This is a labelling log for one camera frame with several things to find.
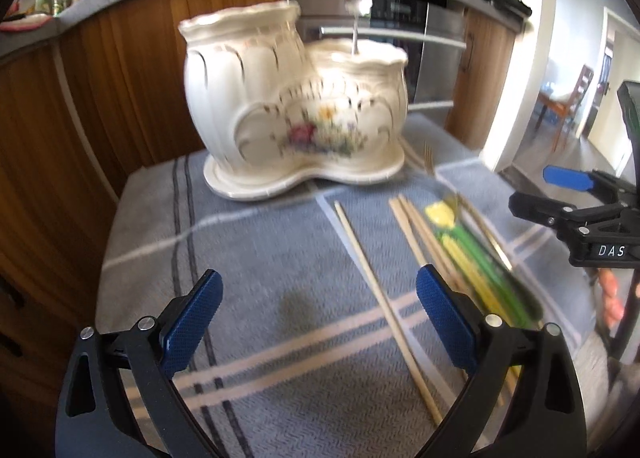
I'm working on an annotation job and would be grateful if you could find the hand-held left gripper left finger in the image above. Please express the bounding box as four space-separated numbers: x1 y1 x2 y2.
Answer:
56 269 223 458

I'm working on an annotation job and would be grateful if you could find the red white dish cloth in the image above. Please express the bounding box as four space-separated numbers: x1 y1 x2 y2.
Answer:
0 12 52 33

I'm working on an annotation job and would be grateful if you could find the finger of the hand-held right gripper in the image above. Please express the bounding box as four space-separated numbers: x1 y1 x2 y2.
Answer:
543 165 640 211
508 192 635 241

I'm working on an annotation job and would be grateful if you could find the wide wooden kitchen cabinet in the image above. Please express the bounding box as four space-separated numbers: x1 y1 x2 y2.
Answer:
0 0 286 439

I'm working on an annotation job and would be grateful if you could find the grey striped cloth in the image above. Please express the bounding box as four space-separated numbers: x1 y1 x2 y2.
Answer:
95 110 608 458

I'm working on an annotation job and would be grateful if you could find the person's right hand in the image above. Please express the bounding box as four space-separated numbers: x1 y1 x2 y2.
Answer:
597 270 627 327

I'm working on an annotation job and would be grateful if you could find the green yellow plastic utensil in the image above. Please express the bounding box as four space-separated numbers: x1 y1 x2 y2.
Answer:
435 232 523 325

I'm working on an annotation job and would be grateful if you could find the wooden chair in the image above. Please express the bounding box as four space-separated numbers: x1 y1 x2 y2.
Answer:
537 65 594 149

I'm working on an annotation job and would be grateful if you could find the narrow wooden kitchen cabinet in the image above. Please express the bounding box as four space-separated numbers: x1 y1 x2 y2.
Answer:
445 8 517 149

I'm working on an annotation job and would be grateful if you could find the stainless steel oven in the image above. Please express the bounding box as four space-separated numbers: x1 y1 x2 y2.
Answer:
286 0 468 115

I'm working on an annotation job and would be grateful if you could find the yellow green plastic spoon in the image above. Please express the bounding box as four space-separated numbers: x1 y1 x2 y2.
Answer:
424 201 545 326

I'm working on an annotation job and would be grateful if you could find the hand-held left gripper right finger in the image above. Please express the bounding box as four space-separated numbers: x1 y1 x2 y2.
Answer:
416 263 587 458

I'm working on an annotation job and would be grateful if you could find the white floral ceramic utensil holder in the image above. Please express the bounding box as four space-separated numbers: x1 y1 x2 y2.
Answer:
179 1 410 201

